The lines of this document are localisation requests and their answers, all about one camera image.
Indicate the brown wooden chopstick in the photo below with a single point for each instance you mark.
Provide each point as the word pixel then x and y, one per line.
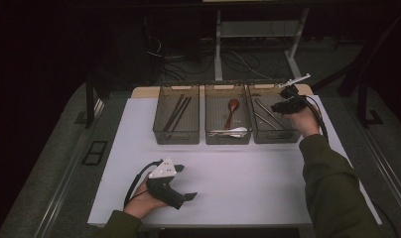
pixel 173 113
pixel 176 113

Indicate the black chopstick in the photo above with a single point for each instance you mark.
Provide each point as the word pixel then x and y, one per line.
pixel 182 114
pixel 179 114

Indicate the person's left hand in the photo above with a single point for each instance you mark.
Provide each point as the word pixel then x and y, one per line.
pixel 142 203

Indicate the smoky clear plastic bin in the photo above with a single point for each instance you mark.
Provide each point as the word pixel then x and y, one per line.
pixel 264 135
pixel 215 112
pixel 162 109

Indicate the metal floor rail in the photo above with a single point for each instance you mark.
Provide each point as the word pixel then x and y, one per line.
pixel 61 198
pixel 387 172

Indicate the white table board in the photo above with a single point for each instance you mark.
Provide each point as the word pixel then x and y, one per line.
pixel 238 185

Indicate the steel fork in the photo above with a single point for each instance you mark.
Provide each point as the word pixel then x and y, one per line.
pixel 266 121

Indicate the brown wooden spoon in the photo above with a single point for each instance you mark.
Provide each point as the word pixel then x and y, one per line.
pixel 233 105

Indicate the white metal stand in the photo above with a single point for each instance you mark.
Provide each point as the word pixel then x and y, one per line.
pixel 217 49

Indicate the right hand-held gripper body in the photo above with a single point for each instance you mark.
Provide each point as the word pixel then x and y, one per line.
pixel 297 104

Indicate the steel table knife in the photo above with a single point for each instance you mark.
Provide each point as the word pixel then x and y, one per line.
pixel 269 113

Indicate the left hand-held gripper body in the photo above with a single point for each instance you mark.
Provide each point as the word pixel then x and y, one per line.
pixel 162 185

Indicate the person's right hand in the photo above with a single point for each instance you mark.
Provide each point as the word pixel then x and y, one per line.
pixel 306 122

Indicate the dark metal stand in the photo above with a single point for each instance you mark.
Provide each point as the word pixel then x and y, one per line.
pixel 362 99

